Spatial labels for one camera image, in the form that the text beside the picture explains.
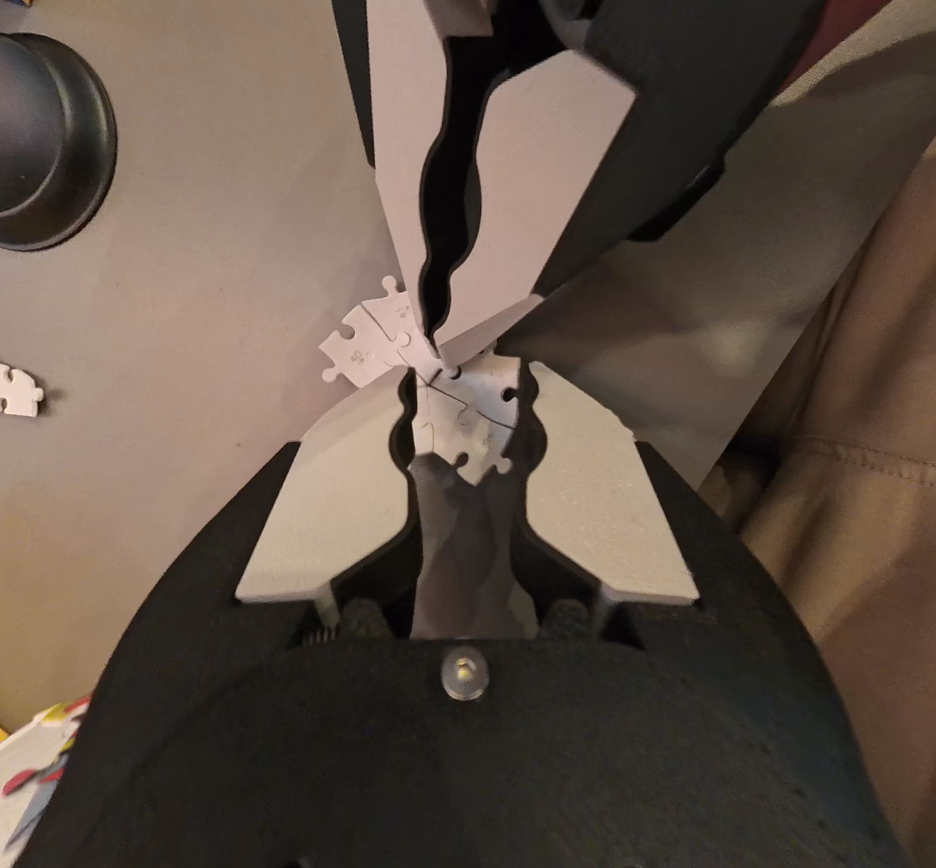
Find black round display stand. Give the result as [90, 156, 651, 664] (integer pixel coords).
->
[0, 33, 118, 252]

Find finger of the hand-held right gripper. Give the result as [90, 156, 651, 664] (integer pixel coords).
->
[437, 47, 639, 367]
[362, 0, 494, 360]

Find partly built colourful puzzle ball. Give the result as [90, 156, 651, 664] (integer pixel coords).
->
[0, 692, 92, 868]

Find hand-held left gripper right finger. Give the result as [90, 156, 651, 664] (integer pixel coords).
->
[510, 359, 702, 632]

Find joined white puzzle pieces cluster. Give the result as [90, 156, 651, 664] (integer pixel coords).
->
[319, 276, 529, 490]

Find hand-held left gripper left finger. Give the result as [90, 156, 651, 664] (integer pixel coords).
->
[234, 369, 427, 629]

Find white puzzle piece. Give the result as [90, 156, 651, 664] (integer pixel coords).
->
[0, 363, 45, 417]

